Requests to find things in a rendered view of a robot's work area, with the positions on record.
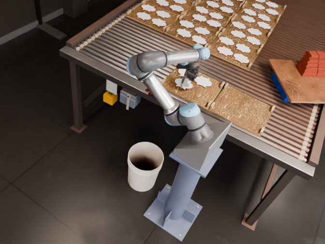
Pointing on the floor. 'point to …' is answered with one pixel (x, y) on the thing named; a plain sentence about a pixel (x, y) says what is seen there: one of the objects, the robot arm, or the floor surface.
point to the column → (179, 198)
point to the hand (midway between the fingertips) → (183, 83)
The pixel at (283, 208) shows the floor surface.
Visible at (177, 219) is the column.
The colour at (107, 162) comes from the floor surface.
